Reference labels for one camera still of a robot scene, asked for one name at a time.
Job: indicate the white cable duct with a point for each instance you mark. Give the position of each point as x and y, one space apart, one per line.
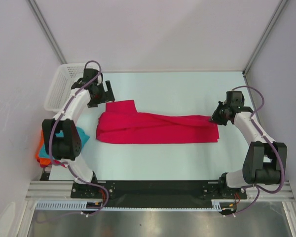
215 206

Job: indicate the pink t shirt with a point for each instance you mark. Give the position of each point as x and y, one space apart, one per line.
122 124
60 163

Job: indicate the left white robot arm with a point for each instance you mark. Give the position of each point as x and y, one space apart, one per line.
67 118

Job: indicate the white plastic basket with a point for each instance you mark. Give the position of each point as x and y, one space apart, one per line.
60 88

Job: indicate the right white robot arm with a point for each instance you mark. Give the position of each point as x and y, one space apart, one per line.
265 161

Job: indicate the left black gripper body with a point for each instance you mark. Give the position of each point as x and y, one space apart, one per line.
101 96

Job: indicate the teal t shirt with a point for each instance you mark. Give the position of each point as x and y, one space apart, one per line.
65 144

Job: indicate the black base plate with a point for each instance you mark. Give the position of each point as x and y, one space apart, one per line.
159 194

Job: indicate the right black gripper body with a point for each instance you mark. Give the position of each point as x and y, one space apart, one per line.
220 113

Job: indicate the orange t shirt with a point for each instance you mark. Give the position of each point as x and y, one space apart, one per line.
41 156

